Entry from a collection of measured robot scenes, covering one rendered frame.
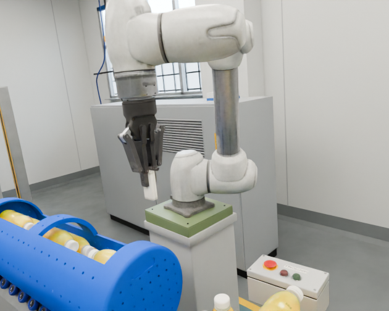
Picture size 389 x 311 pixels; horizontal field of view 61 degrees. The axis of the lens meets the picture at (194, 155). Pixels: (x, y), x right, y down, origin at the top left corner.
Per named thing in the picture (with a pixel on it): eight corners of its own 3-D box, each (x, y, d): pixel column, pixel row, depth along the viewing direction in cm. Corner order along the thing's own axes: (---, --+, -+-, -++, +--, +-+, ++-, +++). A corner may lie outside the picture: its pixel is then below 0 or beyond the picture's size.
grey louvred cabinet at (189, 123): (141, 206, 455) (126, 100, 423) (278, 254, 304) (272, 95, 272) (106, 220, 419) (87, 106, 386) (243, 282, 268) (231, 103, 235)
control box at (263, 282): (263, 282, 105) (262, 253, 102) (329, 304, 92) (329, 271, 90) (248, 300, 97) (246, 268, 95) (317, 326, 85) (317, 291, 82)
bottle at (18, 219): (16, 224, 139) (37, 234, 127) (-2, 228, 133) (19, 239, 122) (16, 208, 138) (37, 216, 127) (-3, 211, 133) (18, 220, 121)
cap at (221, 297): (228, 299, 85) (228, 293, 84) (231, 310, 81) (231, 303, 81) (213, 302, 85) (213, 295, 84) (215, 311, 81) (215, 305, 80)
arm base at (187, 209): (185, 195, 174) (184, 184, 172) (215, 205, 158) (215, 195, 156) (157, 205, 162) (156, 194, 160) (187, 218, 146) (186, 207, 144)
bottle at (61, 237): (41, 247, 118) (69, 261, 107) (27, 235, 114) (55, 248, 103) (55, 231, 122) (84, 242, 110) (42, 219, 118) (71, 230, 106)
